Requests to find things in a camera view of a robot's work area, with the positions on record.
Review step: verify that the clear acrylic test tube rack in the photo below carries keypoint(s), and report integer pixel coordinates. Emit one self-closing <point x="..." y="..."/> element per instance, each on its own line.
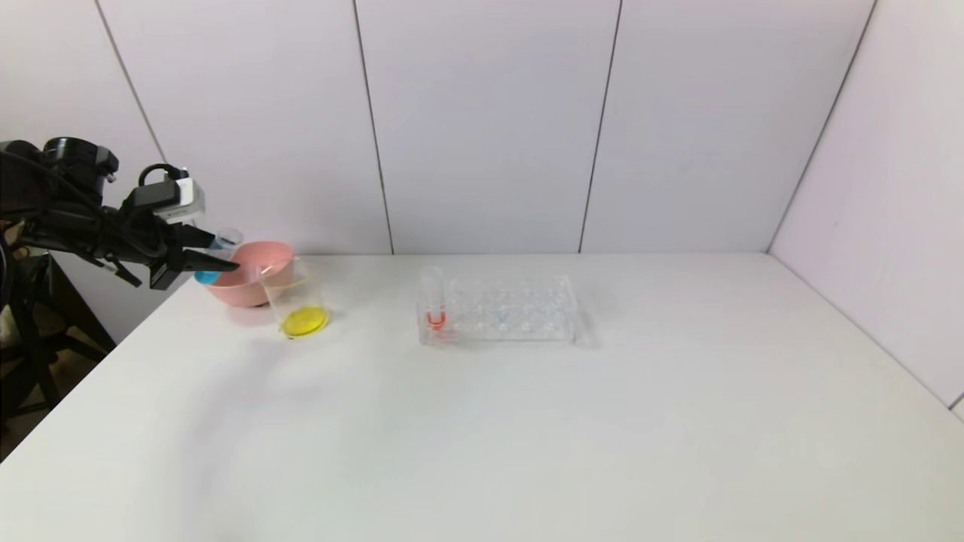
<point x="497" y="320"/>

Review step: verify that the test tube with red pigment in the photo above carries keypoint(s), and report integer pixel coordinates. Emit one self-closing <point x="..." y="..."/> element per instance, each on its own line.
<point x="435" y="316"/>

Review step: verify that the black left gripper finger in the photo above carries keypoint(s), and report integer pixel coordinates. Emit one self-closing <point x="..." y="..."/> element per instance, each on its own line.
<point x="197" y="237"/>
<point x="203" y="263"/>

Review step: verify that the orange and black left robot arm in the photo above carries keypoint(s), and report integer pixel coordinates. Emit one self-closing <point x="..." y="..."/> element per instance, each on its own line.
<point x="45" y="196"/>

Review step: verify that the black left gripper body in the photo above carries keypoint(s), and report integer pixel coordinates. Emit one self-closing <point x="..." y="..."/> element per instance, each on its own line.
<point x="167" y="260"/>

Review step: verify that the test tube with blue pigment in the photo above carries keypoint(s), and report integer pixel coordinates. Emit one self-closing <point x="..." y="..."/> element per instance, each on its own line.
<point x="215" y="260"/>

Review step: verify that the pink plastic bowl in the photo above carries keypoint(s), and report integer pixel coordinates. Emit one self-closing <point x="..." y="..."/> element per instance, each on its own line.
<point x="248" y="286"/>

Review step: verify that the dark background furniture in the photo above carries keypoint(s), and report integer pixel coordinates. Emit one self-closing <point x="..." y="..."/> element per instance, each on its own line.
<point x="34" y="339"/>

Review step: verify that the clear glass beaker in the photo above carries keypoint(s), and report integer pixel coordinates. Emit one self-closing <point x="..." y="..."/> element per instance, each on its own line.
<point x="303" y="316"/>

